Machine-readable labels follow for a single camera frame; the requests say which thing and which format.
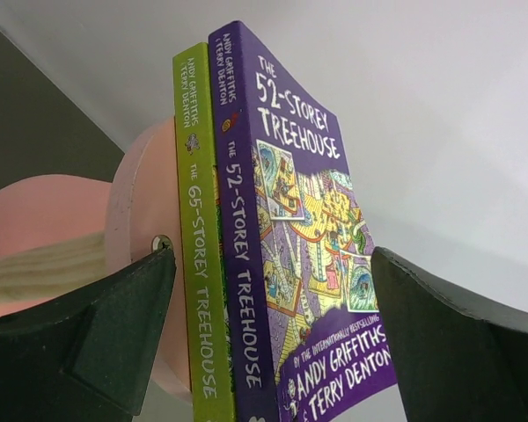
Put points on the pink three-tier shelf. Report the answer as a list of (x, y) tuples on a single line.
[(59, 233)]

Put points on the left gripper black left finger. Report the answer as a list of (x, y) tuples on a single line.
[(87, 355)]

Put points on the lime 65-Storey Treehouse book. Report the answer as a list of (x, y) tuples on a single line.
[(208, 331)]

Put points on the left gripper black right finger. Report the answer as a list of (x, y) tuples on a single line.
[(458, 355)]

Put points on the purple 52-Storey Treehouse book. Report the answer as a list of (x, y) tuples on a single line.
[(307, 339)]

